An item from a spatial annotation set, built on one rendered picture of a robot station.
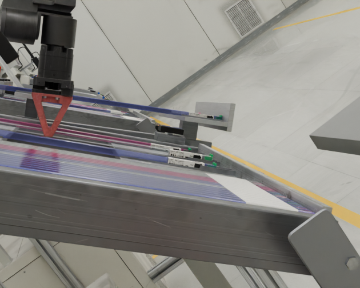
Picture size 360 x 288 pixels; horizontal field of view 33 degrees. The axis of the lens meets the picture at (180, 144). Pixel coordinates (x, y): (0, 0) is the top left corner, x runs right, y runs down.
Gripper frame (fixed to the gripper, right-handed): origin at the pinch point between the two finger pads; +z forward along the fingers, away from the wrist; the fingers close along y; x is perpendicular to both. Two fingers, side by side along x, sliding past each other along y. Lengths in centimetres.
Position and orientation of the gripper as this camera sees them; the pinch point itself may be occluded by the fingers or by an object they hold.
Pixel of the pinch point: (48, 131)
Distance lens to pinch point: 108.0
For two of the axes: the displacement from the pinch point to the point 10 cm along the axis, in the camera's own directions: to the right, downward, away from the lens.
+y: 1.8, 1.1, -9.8
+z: -1.2, 9.9, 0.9
